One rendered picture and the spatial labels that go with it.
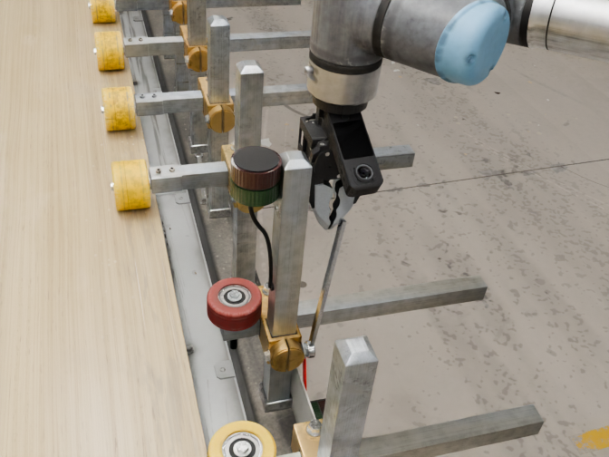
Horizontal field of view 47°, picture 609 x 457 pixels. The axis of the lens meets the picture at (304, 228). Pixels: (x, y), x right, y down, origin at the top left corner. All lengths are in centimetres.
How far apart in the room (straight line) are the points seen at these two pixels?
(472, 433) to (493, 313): 145
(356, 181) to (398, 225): 182
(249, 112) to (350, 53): 28
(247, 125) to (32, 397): 49
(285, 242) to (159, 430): 27
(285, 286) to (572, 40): 46
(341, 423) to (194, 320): 67
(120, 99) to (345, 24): 64
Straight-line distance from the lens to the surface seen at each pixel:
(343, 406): 75
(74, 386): 95
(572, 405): 226
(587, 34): 87
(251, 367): 121
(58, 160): 134
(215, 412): 125
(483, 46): 78
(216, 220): 149
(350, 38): 83
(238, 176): 82
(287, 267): 93
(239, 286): 105
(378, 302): 111
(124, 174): 115
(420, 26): 78
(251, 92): 106
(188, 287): 146
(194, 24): 155
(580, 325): 251
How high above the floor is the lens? 163
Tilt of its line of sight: 39 degrees down
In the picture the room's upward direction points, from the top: 6 degrees clockwise
